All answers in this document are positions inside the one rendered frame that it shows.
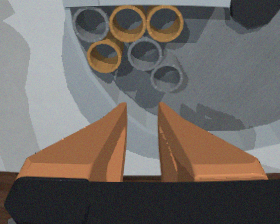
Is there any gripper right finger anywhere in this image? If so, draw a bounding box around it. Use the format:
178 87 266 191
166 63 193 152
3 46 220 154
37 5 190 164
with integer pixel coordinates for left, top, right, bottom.
158 102 268 182

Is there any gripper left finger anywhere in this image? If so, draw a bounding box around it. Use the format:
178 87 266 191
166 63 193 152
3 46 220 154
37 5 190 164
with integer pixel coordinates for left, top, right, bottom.
16 102 127 182

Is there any bronze bushing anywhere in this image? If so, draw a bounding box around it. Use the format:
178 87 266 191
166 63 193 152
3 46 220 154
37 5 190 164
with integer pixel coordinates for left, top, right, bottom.
87 31 124 73
109 5 146 42
146 5 183 42

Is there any grey metal ring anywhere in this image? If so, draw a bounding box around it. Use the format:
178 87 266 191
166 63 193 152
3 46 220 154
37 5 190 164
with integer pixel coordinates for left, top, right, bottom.
72 6 112 43
150 51 183 92
127 29 162 71

